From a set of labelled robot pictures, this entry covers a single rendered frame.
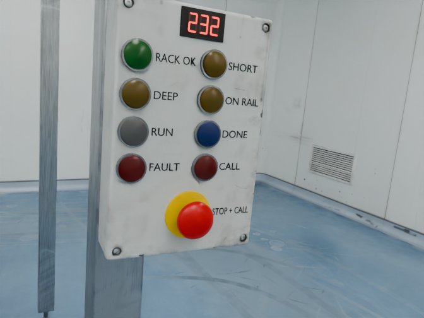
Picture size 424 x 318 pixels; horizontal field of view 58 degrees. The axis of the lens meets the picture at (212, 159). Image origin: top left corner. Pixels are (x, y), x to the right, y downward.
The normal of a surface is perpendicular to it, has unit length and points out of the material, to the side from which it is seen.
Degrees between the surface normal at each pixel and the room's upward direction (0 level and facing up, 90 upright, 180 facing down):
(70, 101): 90
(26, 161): 90
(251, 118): 90
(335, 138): 90
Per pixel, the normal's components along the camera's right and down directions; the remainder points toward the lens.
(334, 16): -0.87, 0.01
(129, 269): 0.45, 0.20
